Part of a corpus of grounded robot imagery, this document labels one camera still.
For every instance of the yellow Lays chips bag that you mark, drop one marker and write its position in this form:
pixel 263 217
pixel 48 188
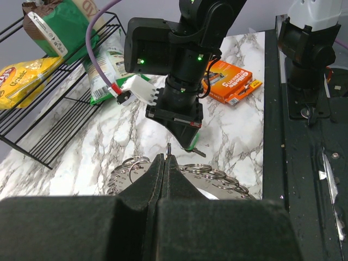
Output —
pixel 22 82

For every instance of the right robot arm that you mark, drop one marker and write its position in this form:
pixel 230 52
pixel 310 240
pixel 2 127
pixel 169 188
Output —
pixel 182 52

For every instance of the green brown coffee bag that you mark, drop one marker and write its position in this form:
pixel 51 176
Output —
pixel 57 27

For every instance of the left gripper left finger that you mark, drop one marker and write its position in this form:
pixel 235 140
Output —
pixel 82 227

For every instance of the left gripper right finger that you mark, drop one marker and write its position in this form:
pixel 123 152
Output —
pixel 259 231

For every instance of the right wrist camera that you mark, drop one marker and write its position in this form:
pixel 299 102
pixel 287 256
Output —
pixel 138 87

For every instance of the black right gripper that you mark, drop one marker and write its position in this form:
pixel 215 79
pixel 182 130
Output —
pixel 181 113

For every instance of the green key tag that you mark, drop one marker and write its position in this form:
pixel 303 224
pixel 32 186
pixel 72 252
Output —
pixel 192 148

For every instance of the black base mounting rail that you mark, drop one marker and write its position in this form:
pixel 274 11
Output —
pixel 304 169

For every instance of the orange razor blade box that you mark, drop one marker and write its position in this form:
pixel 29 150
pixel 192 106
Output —
pixel 228 83

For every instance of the black wire rack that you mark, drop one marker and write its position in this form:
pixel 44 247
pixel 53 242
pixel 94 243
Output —
pixel 43 129

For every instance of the green white snack bag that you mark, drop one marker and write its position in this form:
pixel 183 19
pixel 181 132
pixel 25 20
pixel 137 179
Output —
pixel 110 57

